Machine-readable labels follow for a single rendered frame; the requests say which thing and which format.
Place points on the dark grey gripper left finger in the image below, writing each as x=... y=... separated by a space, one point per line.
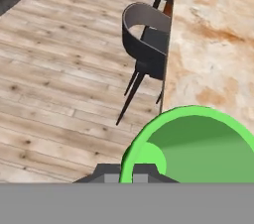
x=106 y=173

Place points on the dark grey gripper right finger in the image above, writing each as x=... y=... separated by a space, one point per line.
x=149 y=173

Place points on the green cup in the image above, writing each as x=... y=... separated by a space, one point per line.
x=205 y=148

